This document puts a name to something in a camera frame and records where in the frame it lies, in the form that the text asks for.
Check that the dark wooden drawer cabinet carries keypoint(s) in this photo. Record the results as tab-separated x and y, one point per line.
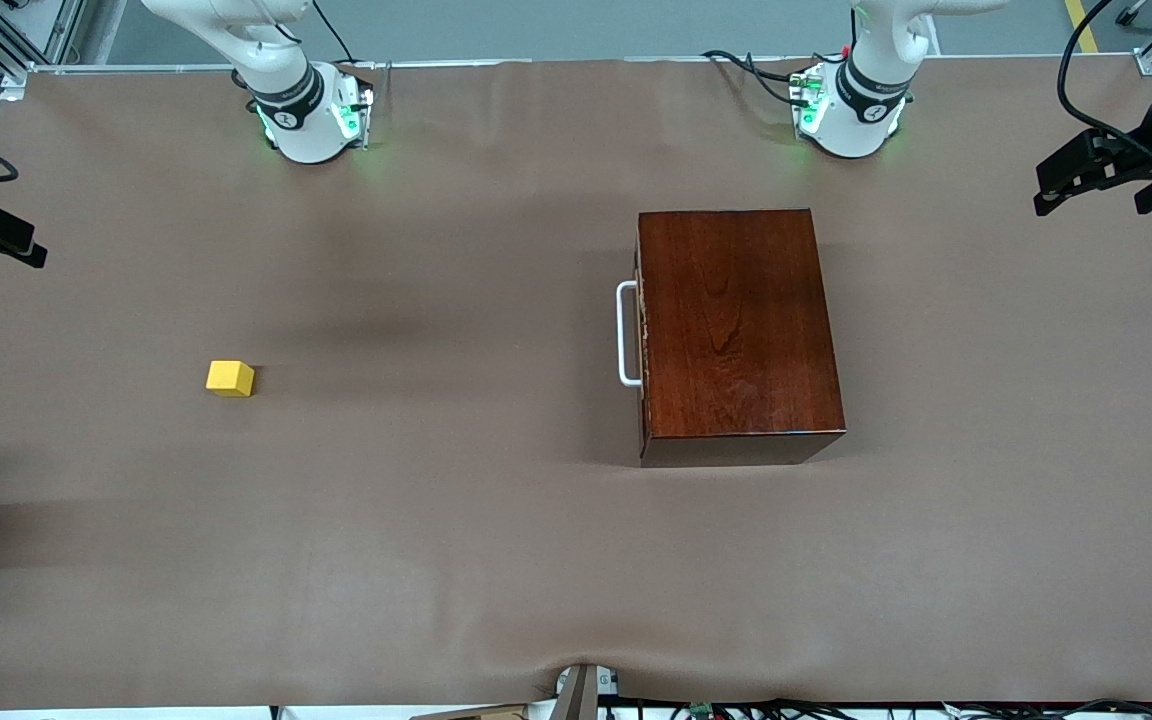
736	330

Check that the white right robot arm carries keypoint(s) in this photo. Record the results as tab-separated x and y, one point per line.
296	120

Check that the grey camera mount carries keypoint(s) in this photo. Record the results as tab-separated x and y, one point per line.
581	695

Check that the brown table cover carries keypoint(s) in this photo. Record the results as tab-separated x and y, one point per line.
436	550

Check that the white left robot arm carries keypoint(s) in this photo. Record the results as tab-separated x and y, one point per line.
861	120

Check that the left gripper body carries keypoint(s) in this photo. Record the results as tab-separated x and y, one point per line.
1149	137

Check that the black caster wheel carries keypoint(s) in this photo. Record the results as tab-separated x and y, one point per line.
1133	12

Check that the yellow block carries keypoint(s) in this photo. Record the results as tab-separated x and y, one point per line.
229	378

